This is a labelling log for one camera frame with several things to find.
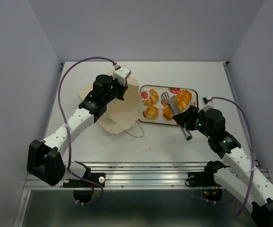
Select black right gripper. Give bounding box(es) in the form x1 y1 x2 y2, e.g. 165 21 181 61
171 105 213 139

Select metal tongs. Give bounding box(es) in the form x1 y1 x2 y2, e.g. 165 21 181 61
161 92 193 141

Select beige paper bag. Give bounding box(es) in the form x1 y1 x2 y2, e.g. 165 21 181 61
77 71 142 134

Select fake round bread roll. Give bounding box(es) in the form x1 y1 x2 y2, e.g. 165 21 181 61
145 105 159 120

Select fake croissant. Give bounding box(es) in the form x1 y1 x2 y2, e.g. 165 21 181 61
143 89 159 106

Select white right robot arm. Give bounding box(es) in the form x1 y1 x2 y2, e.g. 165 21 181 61
173 106 273 227

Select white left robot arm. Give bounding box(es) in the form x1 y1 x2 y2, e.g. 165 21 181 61
27 73 128 186

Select strawberry print tray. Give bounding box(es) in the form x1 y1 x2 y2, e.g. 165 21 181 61
139 85 198 125

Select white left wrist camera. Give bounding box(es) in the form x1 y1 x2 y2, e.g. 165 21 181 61
112 65 131 85

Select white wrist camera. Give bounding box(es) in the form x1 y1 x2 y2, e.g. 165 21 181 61
202 96 214 112
112 65 131 85

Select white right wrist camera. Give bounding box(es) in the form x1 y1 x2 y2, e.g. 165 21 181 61
202 96 214 112

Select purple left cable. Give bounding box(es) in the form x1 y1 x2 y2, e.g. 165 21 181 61
58 56 117 206

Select purple cable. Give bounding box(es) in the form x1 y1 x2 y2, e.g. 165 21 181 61
190 96 256 216
58 56 117 206

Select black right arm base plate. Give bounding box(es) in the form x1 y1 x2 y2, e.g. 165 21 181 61
185 171 230 188

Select aluminium table edge rail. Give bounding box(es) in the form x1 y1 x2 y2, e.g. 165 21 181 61
222 61 260 168

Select aluminium front frame rails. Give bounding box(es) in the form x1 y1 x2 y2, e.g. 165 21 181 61
23 162 273 191

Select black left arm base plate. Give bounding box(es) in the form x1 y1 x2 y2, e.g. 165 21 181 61
60 170 107 189

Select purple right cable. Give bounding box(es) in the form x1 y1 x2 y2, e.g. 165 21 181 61
190 96 256 216

